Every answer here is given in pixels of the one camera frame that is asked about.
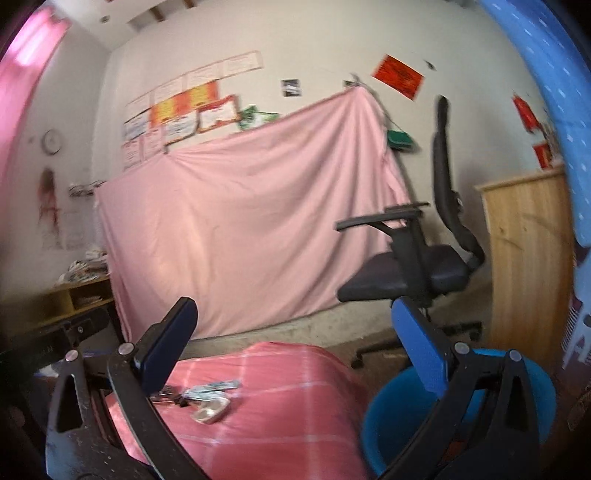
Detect clear plastic wrapper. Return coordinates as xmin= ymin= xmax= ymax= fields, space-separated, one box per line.
xmin=191 ymin=398 xmax=232 ymax=424

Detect pink curtain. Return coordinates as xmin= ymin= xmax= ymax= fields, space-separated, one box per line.
xmin=0 ymin=4 xmax=70 ymax=185

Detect blue dotted printed curtain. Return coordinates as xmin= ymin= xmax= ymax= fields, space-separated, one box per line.
xmin=480 ymin=0 xmax=591 ymax=384

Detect group of wall certificates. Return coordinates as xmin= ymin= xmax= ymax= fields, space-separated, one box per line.
xmin=121 ymin=50 xmax=264 ymax=171

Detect blue plastic bucket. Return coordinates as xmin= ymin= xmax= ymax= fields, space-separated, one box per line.
xmin=360 ymin=348 xmax=557 ymax=478

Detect green pictures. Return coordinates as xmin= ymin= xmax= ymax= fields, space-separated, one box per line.
xmin=239 ymin=105 xmax=280 ymax=131

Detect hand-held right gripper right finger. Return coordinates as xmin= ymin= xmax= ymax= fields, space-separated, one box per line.
xmin=379 ymin=296 xmax=541 ymax=480

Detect red diamond paper decoration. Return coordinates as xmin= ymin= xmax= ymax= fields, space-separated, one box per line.
xmin=372 ymin=54 xmax=424 ymax=100

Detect pile of newspapers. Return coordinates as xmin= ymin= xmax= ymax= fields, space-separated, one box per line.
xmin=58 ymin=249 xmax=110 ymax=283

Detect black office chair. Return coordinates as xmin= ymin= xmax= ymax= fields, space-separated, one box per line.
xmin=335 ymin=95 xmax=485 ymax=370

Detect wooden shelf desk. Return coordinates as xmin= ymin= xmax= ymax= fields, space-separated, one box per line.
xmin=9 ymin=276 xmax=114 ymax=328

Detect wire wall shelf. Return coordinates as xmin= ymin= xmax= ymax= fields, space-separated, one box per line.
xmin=68 ymin=181 xmax=107 ymax=198

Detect pink hanging sheet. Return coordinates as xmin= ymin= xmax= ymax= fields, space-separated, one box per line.
xmin=95 ymin=88 xmax=414 ymax=340

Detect pink checked tablecloth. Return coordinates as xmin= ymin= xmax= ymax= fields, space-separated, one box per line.
xmin=104 ymin=342 xmax=370 ymax=480

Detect light wooden cabinet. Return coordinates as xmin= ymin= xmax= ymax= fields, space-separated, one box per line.
xmin=475 ymin=168 xmax=578 ymax=370

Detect wall calendar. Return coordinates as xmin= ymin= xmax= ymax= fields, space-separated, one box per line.
xmin=44 ymin=208 xmax=88 ymax=250

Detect red tassel wall hanging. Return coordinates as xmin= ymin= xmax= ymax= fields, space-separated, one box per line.
xmin=38 ymin=168 xmax=61 ymax=232

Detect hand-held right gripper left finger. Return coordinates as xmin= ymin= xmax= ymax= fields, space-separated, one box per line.
xmin=45 ymin=296 xmax=208 ymax=480

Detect green hanging purse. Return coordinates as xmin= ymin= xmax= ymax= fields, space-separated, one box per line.
xmin=385 ymin=129 xmax=413 ymax=151

